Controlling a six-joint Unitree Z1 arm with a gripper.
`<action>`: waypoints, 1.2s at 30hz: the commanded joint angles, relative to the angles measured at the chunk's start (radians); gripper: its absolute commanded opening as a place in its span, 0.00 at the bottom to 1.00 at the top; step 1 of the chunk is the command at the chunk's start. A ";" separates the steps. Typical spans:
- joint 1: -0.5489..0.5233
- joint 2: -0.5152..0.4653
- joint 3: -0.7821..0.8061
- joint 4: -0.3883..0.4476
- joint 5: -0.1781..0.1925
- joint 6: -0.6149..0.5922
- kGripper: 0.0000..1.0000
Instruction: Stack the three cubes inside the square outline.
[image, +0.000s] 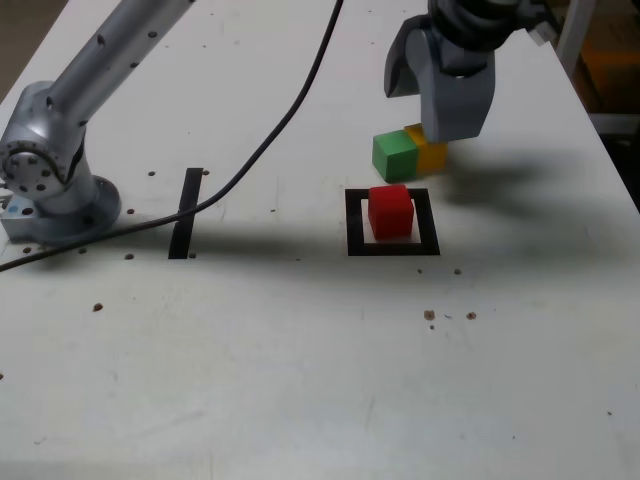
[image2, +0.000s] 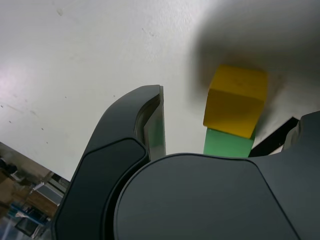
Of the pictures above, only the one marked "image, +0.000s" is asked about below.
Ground black cable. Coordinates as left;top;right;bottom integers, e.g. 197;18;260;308
0;0;346;274

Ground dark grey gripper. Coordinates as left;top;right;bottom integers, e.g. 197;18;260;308
383;14;498;145

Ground grey metal rack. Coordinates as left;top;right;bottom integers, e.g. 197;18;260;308
552;0;640;146

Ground black tape square outline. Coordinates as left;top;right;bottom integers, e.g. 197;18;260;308
344;187;442;258

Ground green cube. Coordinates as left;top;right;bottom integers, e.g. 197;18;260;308
371;129;420;184

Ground red cube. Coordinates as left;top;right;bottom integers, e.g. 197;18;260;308
367;183;415;241

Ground yellow cube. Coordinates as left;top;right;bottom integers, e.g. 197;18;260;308
403;122;449;177

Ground black tape strip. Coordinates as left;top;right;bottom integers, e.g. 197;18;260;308
167;166;205;261

